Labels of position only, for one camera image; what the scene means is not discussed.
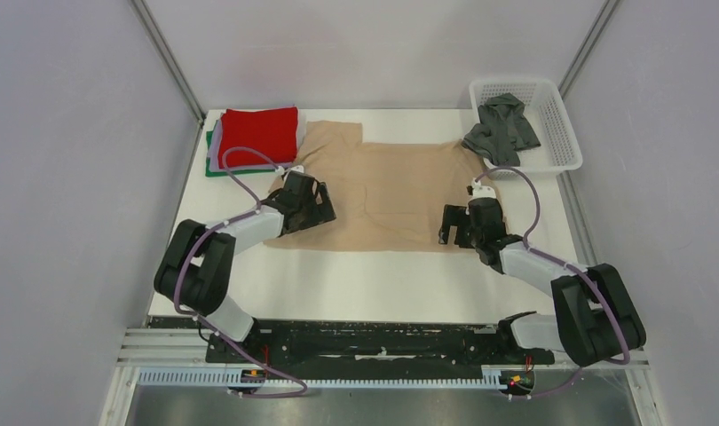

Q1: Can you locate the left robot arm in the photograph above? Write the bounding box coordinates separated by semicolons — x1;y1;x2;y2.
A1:
154;166;336;362

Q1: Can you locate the folded lavender t shirt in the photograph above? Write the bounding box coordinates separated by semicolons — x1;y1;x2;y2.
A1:
208;110;303;172

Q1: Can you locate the beige t shirt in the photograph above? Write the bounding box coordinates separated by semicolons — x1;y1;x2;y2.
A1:
266;121;485;253

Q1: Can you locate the left aluminium corner post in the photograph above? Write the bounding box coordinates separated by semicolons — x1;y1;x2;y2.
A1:
129;0;206;125

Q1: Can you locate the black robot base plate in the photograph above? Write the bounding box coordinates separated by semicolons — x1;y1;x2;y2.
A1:
205;319;557;382

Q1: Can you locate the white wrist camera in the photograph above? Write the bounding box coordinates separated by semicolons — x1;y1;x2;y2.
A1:
467;182;497;201
275;165;304;180

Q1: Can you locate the aluminium corner post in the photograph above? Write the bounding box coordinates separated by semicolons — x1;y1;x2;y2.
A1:
557;0;622;99
129;0;206;125

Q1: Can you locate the dark grey t shirt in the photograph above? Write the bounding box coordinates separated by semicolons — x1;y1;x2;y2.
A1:
461;93;541;167

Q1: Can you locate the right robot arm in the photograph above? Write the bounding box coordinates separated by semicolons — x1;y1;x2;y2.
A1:
439;198;647;367

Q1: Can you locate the white slotted cable duct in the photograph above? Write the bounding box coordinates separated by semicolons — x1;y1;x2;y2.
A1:
138;367;507;391

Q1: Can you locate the folded red t shirt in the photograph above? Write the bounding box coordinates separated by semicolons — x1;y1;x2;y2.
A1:
217;106;298;168

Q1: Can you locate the white plastic basket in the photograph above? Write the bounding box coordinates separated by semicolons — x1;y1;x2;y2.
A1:
469;75;583;178

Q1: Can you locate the right aluminium corner post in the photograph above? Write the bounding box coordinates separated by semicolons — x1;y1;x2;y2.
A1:
557;0;622;99

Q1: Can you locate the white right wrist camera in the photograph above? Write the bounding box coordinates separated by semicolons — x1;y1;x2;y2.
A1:
467;182;497;201

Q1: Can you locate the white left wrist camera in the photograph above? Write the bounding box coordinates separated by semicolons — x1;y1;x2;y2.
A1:
275;165;304;180

